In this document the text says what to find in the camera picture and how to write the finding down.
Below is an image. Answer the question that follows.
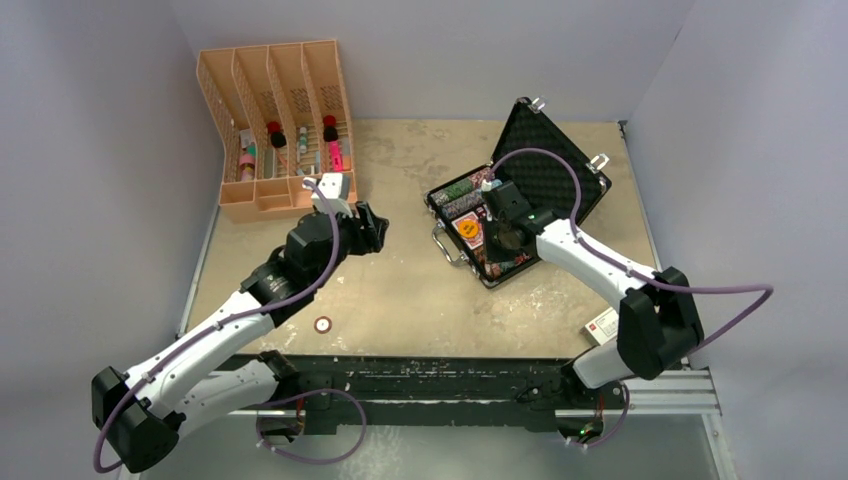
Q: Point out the orange dealer button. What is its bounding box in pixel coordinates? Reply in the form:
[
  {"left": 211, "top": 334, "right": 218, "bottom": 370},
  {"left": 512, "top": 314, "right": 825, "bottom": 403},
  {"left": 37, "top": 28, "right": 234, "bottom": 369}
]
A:
[{"left": 457, "top": 219, "right": 480, "bottom": 239}]

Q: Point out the black aluminium poker case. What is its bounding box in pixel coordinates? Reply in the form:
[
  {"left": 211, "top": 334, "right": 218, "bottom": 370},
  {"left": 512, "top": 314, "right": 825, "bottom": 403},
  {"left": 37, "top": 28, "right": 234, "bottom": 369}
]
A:
[{"left": 424, "top": 97, "right": 613, "bottom": 289}]

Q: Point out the red white poker chip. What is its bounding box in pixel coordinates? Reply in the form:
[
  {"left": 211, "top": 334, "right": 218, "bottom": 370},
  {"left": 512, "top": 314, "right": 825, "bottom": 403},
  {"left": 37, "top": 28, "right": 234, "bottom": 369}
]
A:
[{"left": 313, "top": 316, "right": 333, "bottom": 334}]

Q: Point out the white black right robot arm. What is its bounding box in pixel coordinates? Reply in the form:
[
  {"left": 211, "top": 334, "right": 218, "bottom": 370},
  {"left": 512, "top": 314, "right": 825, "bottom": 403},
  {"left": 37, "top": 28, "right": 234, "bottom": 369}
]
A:
[{"left": 482, "top": 181, "right": 704, "bottom": 407}]

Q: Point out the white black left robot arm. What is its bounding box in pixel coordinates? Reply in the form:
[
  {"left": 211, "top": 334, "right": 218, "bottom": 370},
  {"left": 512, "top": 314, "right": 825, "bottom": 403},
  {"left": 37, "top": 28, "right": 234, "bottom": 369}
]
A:
[{"left": 91, "top": 200, "right": 389, "bottom": 474}]

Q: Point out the pink highlighter marker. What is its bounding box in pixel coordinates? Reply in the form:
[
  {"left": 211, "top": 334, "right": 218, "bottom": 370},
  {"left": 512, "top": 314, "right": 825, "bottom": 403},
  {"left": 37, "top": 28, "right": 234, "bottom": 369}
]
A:
[{"left": 327, "top": 140, "right": 345, "bottom": 172}]

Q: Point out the red black marker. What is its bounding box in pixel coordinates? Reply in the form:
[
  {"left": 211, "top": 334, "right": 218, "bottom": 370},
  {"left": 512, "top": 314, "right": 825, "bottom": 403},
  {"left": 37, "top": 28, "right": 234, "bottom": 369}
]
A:
[
  {"left": 322, "top": 115, "right": 339, "bottom": 143},
  {"left": 266, "top": 121, "right": 287, "bottom": 149}
]

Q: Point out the white playing card box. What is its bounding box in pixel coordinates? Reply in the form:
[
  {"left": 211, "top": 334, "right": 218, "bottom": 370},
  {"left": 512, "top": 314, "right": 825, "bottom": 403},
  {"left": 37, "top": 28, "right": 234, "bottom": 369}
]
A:
[{"left": 580, "top": 308, "right": 618, "bottom": 346}]

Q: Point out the peach plastic desk organizer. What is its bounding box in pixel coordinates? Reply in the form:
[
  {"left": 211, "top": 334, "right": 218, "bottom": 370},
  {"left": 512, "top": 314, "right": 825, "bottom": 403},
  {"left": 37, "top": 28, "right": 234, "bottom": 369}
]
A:
[{"left": 196, "top": 39, "right": 358, "bottom": 223}]

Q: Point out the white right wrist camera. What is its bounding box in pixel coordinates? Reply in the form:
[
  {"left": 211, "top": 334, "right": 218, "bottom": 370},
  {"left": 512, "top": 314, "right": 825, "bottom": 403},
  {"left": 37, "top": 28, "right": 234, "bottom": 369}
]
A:
[{"left": 479, "top": 178, "right": 503, "bottom": 193}]

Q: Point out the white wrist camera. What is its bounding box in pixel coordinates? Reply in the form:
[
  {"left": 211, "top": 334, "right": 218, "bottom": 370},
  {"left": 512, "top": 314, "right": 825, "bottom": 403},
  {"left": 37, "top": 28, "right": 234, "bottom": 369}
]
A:
[
  {"left": 479, "top": 178, "right": 503, "bottom": 193},
  {"left": 302, "top": 172, "right": 353, "bottom": 217}
]

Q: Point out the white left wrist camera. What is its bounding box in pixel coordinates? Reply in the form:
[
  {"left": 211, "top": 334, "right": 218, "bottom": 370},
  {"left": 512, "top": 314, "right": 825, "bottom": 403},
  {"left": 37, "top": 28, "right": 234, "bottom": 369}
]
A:
[{"left": 302, "top": 172, "right": 353, "bottom": 217}]

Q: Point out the black metal base rail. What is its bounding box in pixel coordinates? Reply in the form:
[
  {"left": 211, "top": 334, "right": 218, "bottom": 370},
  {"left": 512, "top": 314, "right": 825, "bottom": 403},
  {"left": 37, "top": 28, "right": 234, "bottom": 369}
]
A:
[{"left": 218, "top": 354, "right": 627, "bottom": 439}]

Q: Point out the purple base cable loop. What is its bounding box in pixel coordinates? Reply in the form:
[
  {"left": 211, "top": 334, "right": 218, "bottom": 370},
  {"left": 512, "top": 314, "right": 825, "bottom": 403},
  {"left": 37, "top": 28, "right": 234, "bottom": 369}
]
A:
[{"left": 254, "top": 385, "right": 369, "bottom": 465}]

